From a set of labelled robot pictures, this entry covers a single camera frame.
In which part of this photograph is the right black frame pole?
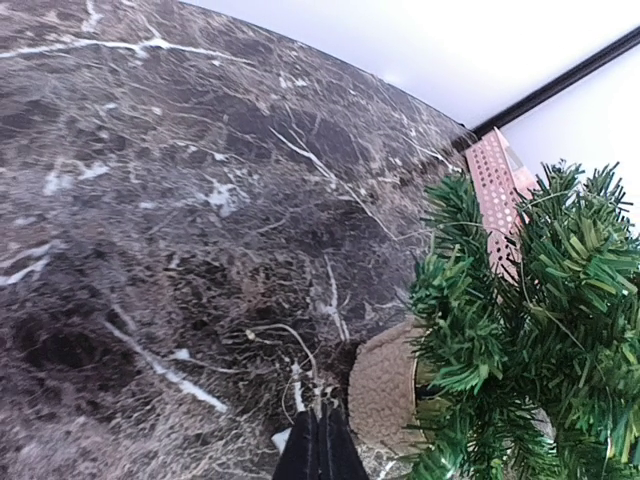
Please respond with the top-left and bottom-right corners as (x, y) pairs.
(471, 26), (639, 139)

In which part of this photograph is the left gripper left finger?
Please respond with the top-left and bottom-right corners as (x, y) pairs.
(272, 410), (320, 480)

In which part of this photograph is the pink plastic basket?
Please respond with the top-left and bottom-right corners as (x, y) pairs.
(465, 129), (536, 284)

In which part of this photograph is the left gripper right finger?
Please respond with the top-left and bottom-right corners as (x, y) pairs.
(318, 404), (369, 480)

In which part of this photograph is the small green christmas tree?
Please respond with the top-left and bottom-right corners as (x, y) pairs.
(404, 163), (639, 479)

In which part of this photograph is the thin wire light string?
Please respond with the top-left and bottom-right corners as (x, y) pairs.
(245, 322), (326, 416)

